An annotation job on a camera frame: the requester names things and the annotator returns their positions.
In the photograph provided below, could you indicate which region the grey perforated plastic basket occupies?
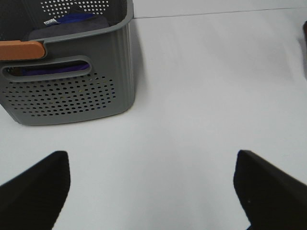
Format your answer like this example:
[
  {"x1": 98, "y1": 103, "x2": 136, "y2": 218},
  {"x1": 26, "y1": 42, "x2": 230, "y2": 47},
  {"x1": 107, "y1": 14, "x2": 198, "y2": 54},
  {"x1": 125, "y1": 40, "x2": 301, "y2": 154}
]
[{"x1": 0, "y1": 0, "x2": 135, "y2": 126}]

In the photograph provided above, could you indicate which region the brown folded towel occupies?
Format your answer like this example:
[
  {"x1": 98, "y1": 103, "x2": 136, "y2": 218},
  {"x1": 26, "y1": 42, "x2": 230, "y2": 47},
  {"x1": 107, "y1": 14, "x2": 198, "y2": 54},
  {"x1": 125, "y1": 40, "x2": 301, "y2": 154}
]
[{"x1": 302, "y1": 21, "x2": 307, "y2": 78}]

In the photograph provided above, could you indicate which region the orange basket handle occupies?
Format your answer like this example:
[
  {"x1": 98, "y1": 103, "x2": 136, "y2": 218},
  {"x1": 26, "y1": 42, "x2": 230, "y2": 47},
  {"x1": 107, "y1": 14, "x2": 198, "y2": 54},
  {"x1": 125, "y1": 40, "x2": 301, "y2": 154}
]
[{"x1": 0, "y1": 40, "x2": 46, "y2": 61}]

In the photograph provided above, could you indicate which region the dark grey cloth in basket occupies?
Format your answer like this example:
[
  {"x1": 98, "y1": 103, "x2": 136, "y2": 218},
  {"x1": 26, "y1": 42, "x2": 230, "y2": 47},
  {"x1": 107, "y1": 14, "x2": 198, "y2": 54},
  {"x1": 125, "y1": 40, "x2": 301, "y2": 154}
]
[{"x1": 24, "y1": 15, "x2": 110, "y2": 41}]

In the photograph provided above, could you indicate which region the blue cloth in basket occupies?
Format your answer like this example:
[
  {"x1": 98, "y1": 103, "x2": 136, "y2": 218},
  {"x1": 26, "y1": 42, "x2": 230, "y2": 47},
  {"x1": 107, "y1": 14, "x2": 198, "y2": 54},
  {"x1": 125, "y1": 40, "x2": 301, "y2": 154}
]
[{"x1": 21, "y1": 13, "x2": 94, "y2": 76}]

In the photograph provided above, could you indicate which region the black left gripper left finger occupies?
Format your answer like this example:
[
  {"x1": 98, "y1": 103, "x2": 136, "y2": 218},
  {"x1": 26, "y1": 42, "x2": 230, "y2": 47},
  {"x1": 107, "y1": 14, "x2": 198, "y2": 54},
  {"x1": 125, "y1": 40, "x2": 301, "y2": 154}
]
[{"x1": 0, "y1": 151, "x2": 71, "y2": 230}]

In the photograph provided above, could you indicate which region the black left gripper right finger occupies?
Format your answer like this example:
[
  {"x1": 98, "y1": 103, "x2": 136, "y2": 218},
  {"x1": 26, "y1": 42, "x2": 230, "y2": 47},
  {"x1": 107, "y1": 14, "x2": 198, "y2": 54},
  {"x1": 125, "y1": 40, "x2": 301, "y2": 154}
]
[{"x1": 233, "y1": 150, "x2": 307, "y2": 230}]

